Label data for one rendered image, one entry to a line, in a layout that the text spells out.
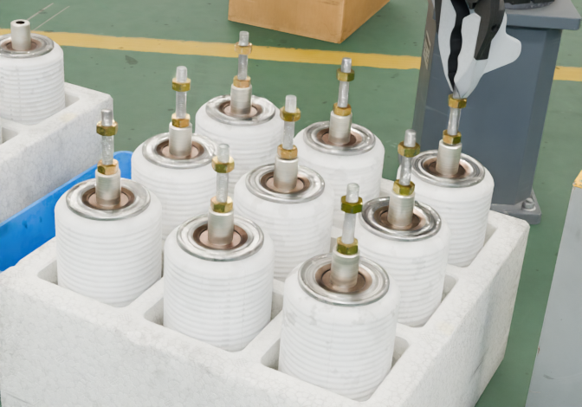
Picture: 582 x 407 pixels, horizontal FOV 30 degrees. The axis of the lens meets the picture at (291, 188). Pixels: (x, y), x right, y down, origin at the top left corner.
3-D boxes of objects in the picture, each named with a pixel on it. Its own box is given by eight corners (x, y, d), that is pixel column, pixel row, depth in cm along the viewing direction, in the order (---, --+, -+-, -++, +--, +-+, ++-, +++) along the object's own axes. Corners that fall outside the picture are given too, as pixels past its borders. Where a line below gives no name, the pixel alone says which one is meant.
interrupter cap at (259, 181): (235, 198, 100) (236, 191, 100) (256, 163, 107) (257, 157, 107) (314, 212, 99) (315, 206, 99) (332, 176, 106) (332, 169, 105)
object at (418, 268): (422, 351, 111) (446, 197, 103) (432, 413, 103) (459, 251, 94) (329, 345, 111) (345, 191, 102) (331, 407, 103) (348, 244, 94)
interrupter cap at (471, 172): (482, 159, 111) (483, 153, 111) (486, 194, 104) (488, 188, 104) (408, 151, 111) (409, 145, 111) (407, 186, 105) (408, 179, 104)
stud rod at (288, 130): (279, 168, 102) (284, 94, 99) (289, 167, 103) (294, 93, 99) (282, 172, 102) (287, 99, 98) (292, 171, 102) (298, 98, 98)
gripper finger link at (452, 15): (497, 87, 106) (514, -3, 101) (445, 93, 104) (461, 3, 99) (480, 74, 108) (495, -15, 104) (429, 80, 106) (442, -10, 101)
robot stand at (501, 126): (397, 155, 166) (421, -36, 152) (518, 163, 166) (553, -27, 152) (406, 216, 150) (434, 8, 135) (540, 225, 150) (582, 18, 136)
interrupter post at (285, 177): (269, 190, 102) (271, 159, 101) (275, 179, 104) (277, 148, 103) (294, 195, 102) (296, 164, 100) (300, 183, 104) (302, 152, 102)
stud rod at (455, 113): (447, 158, 106) (458, 87, 103) (442, 153, 107) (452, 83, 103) (455, 156, 107) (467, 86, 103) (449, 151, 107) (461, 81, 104)
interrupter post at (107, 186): (89, 203, 98) (88, 171, 96) (107, 193, 100) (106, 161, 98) (109, 212, 97) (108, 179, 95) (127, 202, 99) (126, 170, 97)
